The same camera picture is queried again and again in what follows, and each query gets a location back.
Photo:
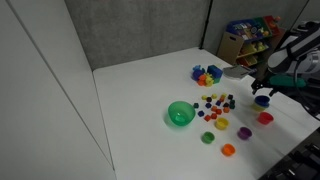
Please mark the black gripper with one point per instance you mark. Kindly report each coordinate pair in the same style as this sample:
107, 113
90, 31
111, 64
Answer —
268, 84

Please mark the dark blue bowl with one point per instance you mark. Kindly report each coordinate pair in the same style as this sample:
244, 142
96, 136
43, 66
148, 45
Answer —
262, 99

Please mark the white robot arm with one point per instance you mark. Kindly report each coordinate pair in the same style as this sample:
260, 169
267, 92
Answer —
293, 50

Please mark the wide yellow bowl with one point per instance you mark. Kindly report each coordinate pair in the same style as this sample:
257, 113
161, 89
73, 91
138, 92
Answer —
257, 108

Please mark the red bowl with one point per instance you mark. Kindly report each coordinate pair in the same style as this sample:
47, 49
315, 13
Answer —
265, 118

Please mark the purple bowl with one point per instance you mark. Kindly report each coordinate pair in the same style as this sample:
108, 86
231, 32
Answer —
244, 133

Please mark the small yellow bowl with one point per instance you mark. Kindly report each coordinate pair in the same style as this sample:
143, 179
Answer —
221, 124

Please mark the orange bowl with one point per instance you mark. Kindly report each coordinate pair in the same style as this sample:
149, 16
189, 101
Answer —
228, 150

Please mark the small green bowl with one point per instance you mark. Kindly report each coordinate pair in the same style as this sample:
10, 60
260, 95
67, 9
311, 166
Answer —
208, 137

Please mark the large green bowl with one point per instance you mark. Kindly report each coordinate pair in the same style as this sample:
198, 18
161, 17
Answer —
181, 115

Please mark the grey mounting plate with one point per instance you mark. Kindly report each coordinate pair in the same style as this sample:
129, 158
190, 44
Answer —
235, 72

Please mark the dark green cube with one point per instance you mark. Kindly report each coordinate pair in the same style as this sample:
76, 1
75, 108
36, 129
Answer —
196, 105
232, 106
232, 101

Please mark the black cube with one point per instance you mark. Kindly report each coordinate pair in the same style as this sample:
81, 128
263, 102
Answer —
230, 97
209, 99

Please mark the yellow cube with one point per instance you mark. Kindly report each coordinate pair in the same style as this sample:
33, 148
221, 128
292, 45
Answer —
204, 97
214, 96
224, 95

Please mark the dark maroon cube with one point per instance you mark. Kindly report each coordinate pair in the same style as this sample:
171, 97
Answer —
226, 104

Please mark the orange cube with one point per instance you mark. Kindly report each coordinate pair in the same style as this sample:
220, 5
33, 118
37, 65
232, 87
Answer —
226, 109
222, 99
214, 108

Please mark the yellow storage bin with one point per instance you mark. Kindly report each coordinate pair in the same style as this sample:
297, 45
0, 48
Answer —
248, 49

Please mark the green toy block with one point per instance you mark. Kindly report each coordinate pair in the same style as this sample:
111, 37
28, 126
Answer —
217, 80

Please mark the blue cube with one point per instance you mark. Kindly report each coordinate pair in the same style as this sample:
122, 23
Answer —
218, 103

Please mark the red cube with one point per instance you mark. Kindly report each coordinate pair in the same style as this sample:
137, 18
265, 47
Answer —
219, 111
207, 118
214, 116

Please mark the blue toy block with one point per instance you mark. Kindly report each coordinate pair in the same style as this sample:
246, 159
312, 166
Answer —
215, 71

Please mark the wooden toy shelf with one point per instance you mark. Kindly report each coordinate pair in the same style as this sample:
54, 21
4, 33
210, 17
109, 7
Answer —
228, 46

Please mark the yellow toy figure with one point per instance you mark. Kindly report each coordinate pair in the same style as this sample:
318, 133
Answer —
209, 80

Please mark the purple cube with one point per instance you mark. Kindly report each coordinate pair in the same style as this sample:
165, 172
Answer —
208, 105
200, 113

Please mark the orange toy piece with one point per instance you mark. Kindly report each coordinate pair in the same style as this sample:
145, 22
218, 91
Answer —
201, 80

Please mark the blue storage bin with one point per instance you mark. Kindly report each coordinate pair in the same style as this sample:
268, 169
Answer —
240, 30

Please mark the green storage bin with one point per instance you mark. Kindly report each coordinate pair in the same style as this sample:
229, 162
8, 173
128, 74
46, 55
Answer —
261, 25

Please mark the red storage bin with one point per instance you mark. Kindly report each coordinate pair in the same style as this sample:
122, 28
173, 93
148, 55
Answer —
270, 21

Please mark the purple toy piece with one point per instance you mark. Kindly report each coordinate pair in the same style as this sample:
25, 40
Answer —
197, 74

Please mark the light blue toy piece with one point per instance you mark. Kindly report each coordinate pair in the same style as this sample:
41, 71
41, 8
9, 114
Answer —
196, 67

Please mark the black vertical pole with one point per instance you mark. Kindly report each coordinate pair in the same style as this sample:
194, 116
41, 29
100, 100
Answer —
206, 25

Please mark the black equipment frame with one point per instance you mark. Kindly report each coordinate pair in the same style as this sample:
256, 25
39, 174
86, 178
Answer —
293, 160

